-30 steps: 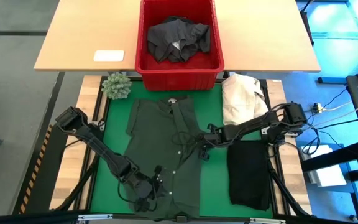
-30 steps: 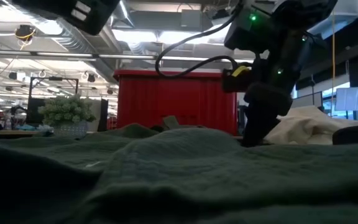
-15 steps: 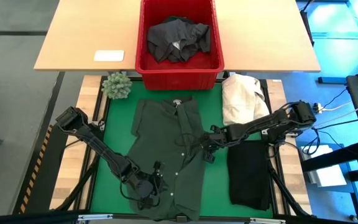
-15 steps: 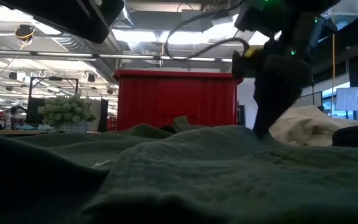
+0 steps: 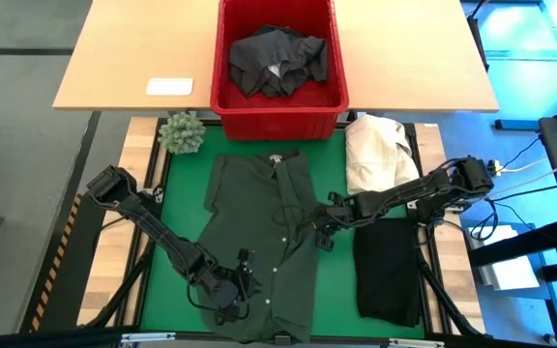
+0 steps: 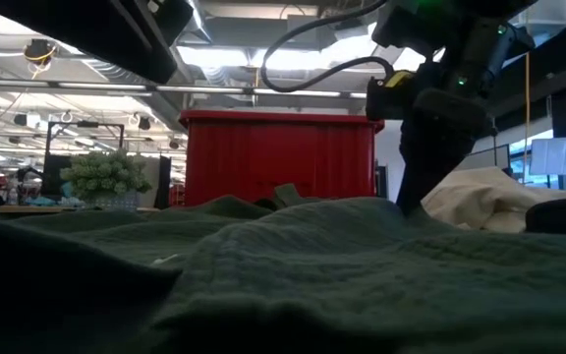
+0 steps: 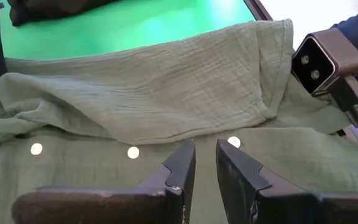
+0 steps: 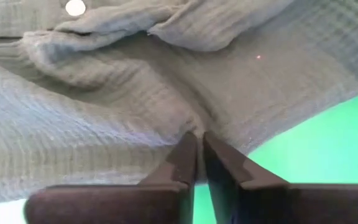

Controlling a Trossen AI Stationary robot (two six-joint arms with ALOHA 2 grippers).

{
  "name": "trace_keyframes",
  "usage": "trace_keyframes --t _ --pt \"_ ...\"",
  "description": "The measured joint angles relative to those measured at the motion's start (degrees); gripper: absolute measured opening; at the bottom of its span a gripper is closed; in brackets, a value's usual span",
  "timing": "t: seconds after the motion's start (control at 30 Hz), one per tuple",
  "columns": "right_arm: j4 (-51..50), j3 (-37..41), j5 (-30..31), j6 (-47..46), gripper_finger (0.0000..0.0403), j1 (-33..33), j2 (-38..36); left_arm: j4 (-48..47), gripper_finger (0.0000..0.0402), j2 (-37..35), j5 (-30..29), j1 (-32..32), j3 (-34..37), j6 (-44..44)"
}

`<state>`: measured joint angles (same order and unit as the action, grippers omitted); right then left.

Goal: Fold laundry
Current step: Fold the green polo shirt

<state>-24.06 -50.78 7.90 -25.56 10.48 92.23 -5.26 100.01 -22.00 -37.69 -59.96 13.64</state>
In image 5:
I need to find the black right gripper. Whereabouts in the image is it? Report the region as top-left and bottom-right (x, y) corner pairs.
(314, 190), (363, 252)

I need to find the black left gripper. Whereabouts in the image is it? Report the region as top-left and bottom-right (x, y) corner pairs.
(205, 247), (263, 326)

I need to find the dark green garment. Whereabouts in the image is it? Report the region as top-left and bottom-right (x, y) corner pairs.
(195, 150), (322, 344)

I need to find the black garment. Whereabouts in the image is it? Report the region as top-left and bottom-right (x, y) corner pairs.
(353, 217), (423, 329)

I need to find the red ribbed plastic bin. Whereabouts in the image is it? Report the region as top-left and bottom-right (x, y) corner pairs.
(209, 0), (350, 141)

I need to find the beige garment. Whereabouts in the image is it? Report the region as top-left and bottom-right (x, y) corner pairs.
(344, 114), (421, 195)

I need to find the green work mat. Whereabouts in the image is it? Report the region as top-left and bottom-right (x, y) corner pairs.
(84, 115), (485, 348)

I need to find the wooden side board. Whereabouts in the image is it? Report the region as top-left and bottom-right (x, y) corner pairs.
(77, 116), (159, 328)
(413, 123), (485, 334)

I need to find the green spiky plant ornament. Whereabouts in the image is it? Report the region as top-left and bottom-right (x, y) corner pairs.
(157, 111), (207, 155)

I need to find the black hazard-striped floor plate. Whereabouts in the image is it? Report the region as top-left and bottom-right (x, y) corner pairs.
(19, 192), (108, 334)

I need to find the dark grey garment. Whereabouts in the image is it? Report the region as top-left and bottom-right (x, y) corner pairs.
(228, 24), (329, 100)

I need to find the light wooden desk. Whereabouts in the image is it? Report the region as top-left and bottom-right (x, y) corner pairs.
(52, 0), (501, 113)

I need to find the white box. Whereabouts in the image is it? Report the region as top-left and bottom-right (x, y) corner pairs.
(471, 224), (542, 291)

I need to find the white rectangular pad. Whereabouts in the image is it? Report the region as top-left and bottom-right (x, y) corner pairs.
(145, 77), (194, 97)

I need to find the black floor cable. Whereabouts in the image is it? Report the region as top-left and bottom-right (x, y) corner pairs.
(481, 179), (557, 204)

